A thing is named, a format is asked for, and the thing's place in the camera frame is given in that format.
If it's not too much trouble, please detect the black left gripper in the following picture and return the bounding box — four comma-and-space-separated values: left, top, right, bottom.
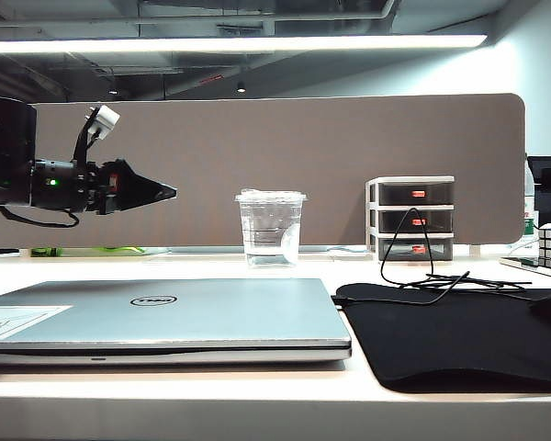
75, 158, 179, 216

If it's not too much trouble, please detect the clear plastic lidded cup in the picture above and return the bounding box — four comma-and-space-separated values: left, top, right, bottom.
233, 187, 309, 269

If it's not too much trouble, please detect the silver Dell laptop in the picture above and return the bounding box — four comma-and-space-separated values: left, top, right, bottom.
0, 277, 353, 367

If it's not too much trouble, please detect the brown fabric desk divider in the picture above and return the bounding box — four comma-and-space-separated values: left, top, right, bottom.
0, 93, 526, 249

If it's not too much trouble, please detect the green object behind divider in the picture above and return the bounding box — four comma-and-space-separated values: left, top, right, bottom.
29, 246, 146, 257

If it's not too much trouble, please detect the long ceiling light strip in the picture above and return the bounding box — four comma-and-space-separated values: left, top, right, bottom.
0, 34, 488, 54

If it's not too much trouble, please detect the white sticker with red print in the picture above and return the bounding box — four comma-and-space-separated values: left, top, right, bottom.
0, 304, 73, 341

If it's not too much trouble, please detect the dark translucent drawer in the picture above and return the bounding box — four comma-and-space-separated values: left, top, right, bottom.
377, 237, 453, 260
377, 182, 454, 206
377, 209, 454, 233

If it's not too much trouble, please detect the black mouse pad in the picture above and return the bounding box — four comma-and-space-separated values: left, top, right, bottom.
334, 281, 551, 394

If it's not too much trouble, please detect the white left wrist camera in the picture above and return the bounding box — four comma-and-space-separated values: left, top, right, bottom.
73, 104, 120, 164

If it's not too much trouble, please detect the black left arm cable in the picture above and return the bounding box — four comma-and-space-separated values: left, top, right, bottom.
0, 204, 81, 230

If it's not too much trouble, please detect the white drawer organizer frame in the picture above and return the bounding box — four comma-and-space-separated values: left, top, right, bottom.
365, 175, 455, 263

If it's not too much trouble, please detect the thin black cable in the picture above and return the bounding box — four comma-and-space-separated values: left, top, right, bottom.
331, 206, 533, 305

